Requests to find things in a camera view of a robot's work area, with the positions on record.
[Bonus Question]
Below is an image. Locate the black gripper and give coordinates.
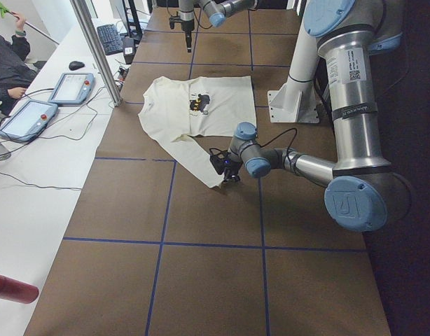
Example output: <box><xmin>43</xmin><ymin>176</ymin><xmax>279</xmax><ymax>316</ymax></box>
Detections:
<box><xmin>223</xmin><ymin>164</ymin><xmax>241</xmax><ymax>183</ymax></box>
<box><xmin>181</xmin><ymin>19</ymin><xmax>195</xmax><ymax>53</ymax></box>

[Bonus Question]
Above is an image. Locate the cream long-sleeve cat shirt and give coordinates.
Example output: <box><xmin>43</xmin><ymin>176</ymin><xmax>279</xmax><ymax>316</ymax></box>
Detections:
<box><xmin>139</xmin><ymin>76</ymin><xmax>256</xmax><ymax>188</ymax></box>

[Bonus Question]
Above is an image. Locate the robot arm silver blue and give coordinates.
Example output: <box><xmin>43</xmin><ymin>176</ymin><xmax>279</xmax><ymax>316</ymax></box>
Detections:
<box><xmin>212</xmin><ymin>1</ymin><xmax>412</xmax><ymax>232</ymax></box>
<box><xmin>169</xmin><ymin>0</ymin><xmax>258</xmax><ymax>53</ymax></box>

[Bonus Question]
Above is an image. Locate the black power adapter box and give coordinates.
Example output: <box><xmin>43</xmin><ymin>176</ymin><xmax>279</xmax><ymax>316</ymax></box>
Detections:
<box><xmin>123</xmin><ymin>36</ymin><xmax>136</xmax><ymax>64</ymax></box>

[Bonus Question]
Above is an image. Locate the black keyboard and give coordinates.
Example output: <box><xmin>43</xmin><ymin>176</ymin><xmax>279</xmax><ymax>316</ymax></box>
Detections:
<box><xmin>97</xmin><ymin>24</ymin><xmax>123</xmax><ymax>55</ymax></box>

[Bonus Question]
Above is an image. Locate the black computer mouse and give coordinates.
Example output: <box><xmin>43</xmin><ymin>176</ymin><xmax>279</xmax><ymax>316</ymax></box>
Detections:
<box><xmin>69</xmin><ymin>61</ymin><xmax>85</xmax><ymax>71</ymax></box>

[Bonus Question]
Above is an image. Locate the far teach pendant tablet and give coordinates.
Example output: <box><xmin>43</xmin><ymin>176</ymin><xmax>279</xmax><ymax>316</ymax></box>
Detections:
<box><xmin>48</xmin><ymin>73</ymin><xmax>95</xmax><ymax>106</ymax></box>

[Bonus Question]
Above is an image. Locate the teach pendant tablet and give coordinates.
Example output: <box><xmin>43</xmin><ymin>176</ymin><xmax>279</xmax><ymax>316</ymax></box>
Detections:
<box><xmin>48</xmin><ymin>73</ymin><xmax>95</xmax><ymax>106</ymax></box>
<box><xmin>0</xmin><ymin>99</ymin><xmax>58</xmax><ymax>143</ymax></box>

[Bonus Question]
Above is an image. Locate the near teach pendant tablet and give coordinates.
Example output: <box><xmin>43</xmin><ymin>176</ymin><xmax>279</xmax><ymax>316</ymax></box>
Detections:
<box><xmin>0</xmin><ymin>99</ymin><xmax>58</xmax><ymax>143</ymax></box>

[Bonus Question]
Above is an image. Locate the seated person dark jacket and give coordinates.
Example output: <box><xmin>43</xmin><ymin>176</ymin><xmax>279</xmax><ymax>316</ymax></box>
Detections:
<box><xmin>0</xmin><ymin>12</ymin><xmax>36</xmax><ymax>116</ymax></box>

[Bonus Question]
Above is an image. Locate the red cylinder bottle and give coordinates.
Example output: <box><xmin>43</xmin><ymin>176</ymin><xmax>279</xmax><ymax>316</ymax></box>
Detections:
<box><xmin>0</xmin><ymin>274</ymin><xmax>39</xmax><ymax>304</ymax></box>

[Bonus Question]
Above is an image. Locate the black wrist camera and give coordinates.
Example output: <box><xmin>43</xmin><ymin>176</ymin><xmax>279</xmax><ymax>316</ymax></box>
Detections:
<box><xmin>209</xmin><ymin>148</ymin><xmax>230</xmax><ymax>175</ymax></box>
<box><xmin>169</xmin><ymin>13</ymin><xmax>182</xmax><ymax>29</ymax></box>

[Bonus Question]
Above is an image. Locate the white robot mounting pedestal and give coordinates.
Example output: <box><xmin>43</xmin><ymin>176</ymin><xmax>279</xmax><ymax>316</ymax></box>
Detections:
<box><xmin>268</xmin><ymin>24</ymin><xmax>319</xmax><ymax>123</ymax></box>

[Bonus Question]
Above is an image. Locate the aluminium frame post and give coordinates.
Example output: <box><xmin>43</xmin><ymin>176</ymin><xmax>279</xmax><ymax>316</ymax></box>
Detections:
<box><xmin>70</xmin><ymin>0</ymin><xmax>122</xmax><ymax>106</ymax></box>

